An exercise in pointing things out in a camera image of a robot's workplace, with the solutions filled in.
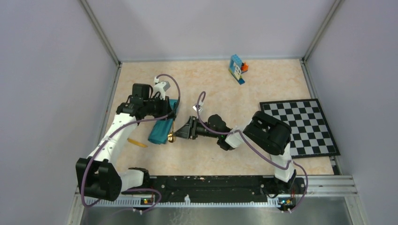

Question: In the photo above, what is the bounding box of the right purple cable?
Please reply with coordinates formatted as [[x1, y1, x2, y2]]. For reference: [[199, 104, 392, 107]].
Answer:
[[196, 90, 309, 213]]

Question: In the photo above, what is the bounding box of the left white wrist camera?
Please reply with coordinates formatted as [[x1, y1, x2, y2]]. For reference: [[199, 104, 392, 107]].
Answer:
[[153, 81, 170, 95]]

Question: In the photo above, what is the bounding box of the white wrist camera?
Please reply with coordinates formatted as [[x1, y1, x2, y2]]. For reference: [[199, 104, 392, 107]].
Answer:
[[192, 105, 203, 114], [153, 81, 170, 95]]

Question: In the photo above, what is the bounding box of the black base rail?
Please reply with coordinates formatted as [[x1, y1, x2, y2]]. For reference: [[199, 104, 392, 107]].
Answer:
[[123, 175, 308, 211]]

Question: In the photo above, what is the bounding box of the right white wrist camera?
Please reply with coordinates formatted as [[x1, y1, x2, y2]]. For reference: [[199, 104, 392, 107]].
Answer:
[[192, 105, 203, 114]]

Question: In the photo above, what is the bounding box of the gold spoon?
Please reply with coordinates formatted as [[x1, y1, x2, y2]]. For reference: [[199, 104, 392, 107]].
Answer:
[[168, 120, 176, 143]]

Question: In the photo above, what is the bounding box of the black white checkerboard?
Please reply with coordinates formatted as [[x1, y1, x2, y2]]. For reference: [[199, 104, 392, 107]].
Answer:
[[260, 99, 340, 158]]

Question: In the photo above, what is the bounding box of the teal cloth napkin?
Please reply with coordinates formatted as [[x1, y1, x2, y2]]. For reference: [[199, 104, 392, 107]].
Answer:
[[147, 99, 181, 145]]

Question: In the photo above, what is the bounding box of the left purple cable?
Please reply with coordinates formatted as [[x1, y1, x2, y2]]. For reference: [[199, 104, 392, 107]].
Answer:
[[81, 73, 182, 215]]

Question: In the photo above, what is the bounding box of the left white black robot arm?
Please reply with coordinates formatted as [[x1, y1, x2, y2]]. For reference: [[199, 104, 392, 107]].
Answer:
[[76, 81, 176, 201]]

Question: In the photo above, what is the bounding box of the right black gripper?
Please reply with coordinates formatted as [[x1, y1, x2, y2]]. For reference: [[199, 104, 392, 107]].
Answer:
[[173, 116, 220, 140]]

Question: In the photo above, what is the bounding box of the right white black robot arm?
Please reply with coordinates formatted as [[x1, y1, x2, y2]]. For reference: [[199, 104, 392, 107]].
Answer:
[[169, 111, 297, 197]]

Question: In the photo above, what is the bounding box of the colourful toy block house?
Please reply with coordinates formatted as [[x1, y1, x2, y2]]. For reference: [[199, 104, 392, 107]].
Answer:
[[229, 54, 249, 85]]

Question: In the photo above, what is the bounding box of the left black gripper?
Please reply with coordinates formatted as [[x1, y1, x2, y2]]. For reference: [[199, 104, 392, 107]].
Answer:
[[144, 94, 176, 120]]

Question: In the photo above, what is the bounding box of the purple cable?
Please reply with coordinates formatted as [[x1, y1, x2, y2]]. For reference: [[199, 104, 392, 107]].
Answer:
[[81, 73, 182, 215], [196, 90, 309, 213]]

